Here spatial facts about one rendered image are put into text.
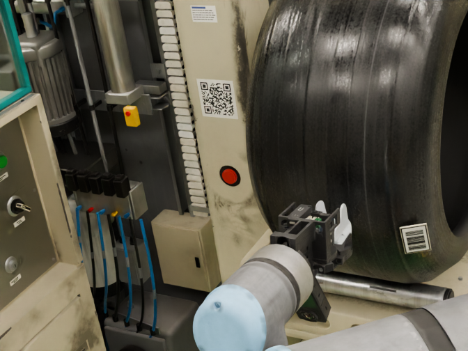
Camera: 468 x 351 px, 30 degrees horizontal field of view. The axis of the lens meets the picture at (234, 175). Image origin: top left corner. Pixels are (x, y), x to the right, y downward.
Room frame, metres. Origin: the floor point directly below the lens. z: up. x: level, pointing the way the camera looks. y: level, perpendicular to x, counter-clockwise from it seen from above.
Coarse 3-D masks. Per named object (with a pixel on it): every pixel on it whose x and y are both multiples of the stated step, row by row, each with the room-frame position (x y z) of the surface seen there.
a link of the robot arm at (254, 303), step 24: (264, 264) 0.91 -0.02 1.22; (216, 288) 0.87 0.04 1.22; (240, 288) 0.85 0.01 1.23; (264, 288) 0.86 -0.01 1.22; (288, 288) 0.88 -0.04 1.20; (216, 312) 0.83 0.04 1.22; (240, 312) 0.82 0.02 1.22; (264, 312) 0.83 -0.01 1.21; (288, 312) 0.87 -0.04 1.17; (216, 336) 0.82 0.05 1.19; (240, 336) 0.81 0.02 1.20; (264, 336) 0.81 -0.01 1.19
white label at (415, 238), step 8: (416, 224) 1.10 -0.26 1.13; (424, 224) 1.09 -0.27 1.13; (400, 232) 1.10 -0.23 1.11; (408, 232) 1.10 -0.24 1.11; (416, 232) 1.10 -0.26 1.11; (424, 232) 1.10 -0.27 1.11; (408, 240) 1.11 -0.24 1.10; (416, 240) 1.10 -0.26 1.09; (424, 240) 1.10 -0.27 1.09; (408, 248) 1.11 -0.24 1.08; (416, 248) 1.11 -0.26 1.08; (424, 248) 1.11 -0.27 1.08
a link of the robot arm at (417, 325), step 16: (384, 320) 0.43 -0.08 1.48; (400, 320) 0.42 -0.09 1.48; (416, 320) 0.42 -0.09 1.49; (432, 320) 0.41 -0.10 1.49; (320, 336) 0.43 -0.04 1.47; (336, 336) 0.42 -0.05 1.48; (352, 336) 0.42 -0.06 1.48; (368, 336) 0.41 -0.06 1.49; (384, 336) 0.41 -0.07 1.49; (400, 336) 0.40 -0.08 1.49; (416, 336) 0.40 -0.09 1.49; (432, 336) 0.40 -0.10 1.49
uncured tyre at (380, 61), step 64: (320, 0) 1.29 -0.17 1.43; (384, 0) 1.24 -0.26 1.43; (448, 0) 1.24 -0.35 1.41; (256, 64) 1.29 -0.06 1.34; (320, 64) 1.21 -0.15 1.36; (384, 64) 1.16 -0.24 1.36; (448, 64) 1.20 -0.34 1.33; (256, 128) 1.22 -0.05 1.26; (320, 128) 1.16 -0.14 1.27; (384, 128) 1.12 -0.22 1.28; (448, 128) 1.57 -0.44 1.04; (256, 192) 1.24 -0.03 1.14; (320, 192) 1.15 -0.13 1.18; (384, 192) 1.10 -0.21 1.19; (448, 192) 1.48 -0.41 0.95; (384, 256) 1.13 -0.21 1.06; (448, 256) 1.19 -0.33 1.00
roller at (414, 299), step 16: (336, 272) 1.30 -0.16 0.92; (336, 288) 1.28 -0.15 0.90; (352, 288) 1.27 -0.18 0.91; (368, 288) 1.26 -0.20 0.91; (384, 288) 1.24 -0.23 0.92; (400, 288) 1.23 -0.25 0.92; (416, 288) 1.22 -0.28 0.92; (432, 288) 1.21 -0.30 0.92; (448, 288) 1.21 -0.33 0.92; (400, 304) 1.22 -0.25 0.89; (416, 304) 1.21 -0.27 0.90
